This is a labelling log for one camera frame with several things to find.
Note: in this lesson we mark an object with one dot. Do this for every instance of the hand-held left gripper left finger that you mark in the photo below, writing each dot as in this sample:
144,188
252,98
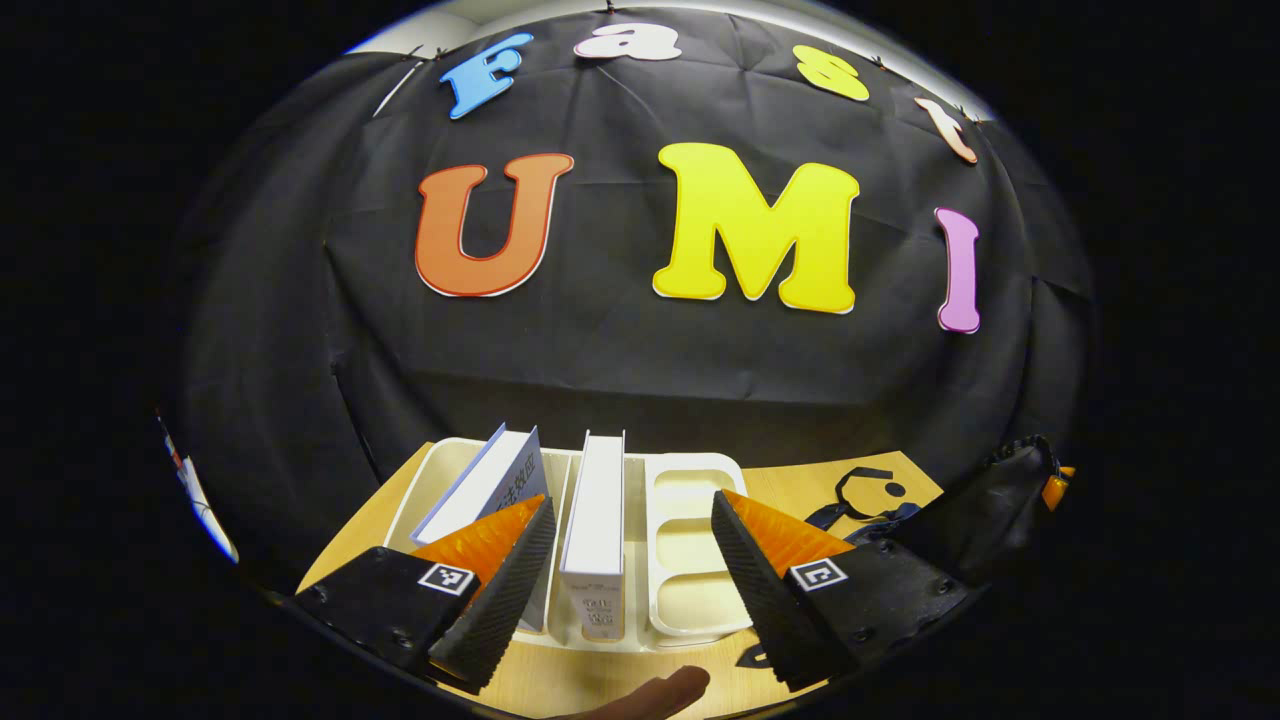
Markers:
500,600

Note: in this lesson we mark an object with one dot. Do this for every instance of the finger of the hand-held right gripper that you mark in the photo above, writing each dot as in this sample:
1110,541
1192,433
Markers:
1058,485

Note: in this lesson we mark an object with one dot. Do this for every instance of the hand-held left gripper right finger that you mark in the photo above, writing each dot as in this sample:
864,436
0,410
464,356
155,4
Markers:
760,590

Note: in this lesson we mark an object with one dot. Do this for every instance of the white plastic bookshelf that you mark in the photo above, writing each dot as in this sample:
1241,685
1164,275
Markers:
690,560

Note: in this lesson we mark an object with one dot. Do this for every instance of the blue schoolbag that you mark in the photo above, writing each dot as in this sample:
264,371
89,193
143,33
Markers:
985,520

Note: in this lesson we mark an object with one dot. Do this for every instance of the white cover book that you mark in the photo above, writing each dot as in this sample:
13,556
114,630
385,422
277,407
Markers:
595,520

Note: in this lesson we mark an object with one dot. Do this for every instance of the grey-blue cover book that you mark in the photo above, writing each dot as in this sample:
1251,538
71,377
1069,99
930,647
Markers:
495,475

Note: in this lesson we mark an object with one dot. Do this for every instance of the black backdrop cloth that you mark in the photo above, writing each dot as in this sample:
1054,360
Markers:
620,360

